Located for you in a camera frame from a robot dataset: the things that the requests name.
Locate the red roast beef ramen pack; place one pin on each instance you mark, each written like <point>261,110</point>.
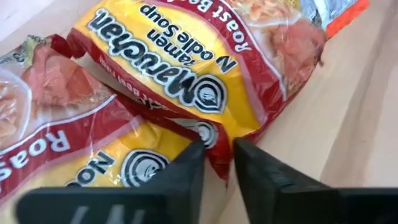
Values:
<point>186,46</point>
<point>62,124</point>

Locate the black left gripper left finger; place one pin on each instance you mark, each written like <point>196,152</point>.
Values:
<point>140,205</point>

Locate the orange ramen noodle pack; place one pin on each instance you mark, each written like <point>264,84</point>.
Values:
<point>342,12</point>

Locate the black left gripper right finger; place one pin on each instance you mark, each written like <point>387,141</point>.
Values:
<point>295,205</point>

